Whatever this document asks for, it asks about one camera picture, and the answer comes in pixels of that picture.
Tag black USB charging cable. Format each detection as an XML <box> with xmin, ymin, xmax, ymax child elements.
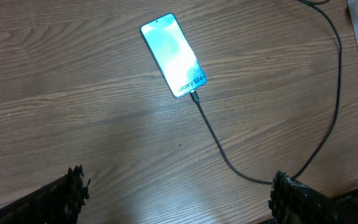
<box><xmin>190</xmin><ymin>0</ymin><xmax>344</xmax><ymax>186</ymax></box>

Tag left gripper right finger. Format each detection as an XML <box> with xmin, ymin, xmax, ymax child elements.
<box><xmin>268</xmin><ymin>171</ymin><xmax>353</xmax><ymax>224</ymax></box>

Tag Samsung Galaxy smartphone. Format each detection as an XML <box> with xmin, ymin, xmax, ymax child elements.
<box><xmin>140</xmin><ymin>13</ymin><xmax>207</xmax><ymax>98</ymax></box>

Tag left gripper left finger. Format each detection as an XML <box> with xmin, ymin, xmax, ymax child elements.
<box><xmin>0</xmin><ymin>166</ymin><xmax>90</xmax><ymax>224</ymax></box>

